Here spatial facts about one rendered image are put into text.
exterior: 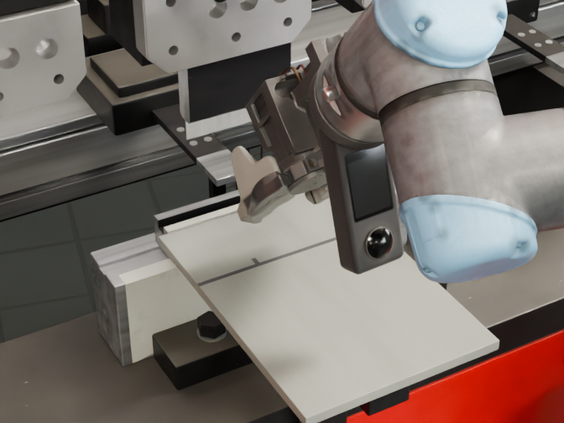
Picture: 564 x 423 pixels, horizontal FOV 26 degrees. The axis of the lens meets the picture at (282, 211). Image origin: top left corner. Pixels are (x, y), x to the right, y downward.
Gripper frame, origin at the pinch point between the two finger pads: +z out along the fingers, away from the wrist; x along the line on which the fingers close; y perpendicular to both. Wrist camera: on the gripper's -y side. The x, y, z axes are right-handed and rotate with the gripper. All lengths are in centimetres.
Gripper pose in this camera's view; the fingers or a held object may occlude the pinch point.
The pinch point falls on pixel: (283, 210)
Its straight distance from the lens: 104.1
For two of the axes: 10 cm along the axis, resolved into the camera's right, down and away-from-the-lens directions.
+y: -3.7, -9.1, 1.8
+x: -8.7, 2.8, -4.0
